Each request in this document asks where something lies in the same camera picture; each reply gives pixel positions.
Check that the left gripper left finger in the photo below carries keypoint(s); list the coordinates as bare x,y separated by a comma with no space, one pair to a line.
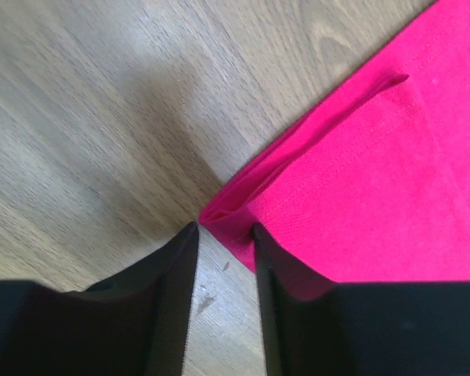
132,323

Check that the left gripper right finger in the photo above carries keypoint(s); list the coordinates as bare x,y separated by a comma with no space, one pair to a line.
314,326

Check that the pink t shirt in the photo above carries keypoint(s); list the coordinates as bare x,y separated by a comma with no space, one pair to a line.
373,184

